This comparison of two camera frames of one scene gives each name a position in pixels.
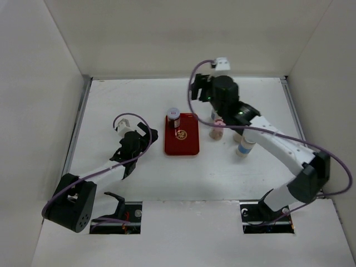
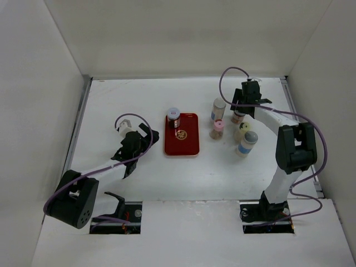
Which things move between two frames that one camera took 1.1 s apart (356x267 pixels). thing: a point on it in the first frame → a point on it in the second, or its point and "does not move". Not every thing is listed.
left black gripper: (145, 139) does not move
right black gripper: (203, 81) → (238, 96)
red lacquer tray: (184, 140) does not move
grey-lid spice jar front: (173, 116) does not move
